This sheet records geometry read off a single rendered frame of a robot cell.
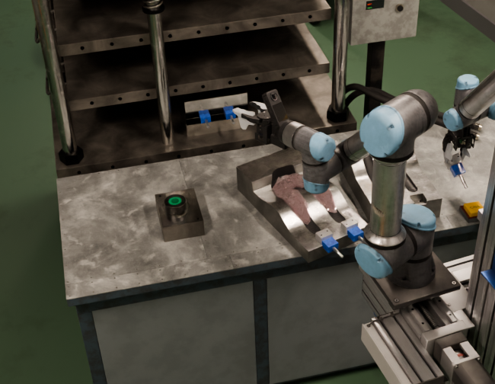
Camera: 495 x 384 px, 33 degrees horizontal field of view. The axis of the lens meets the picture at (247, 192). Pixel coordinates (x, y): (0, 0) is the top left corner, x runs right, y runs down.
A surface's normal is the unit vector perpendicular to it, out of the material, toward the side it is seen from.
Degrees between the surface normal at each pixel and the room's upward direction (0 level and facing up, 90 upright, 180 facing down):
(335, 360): 90
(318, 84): 0
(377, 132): 83
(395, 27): 90
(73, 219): 0
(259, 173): 0
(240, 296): 90
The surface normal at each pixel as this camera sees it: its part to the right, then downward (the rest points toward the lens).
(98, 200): -0.04, -0.79
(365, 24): 0.22, 0.59
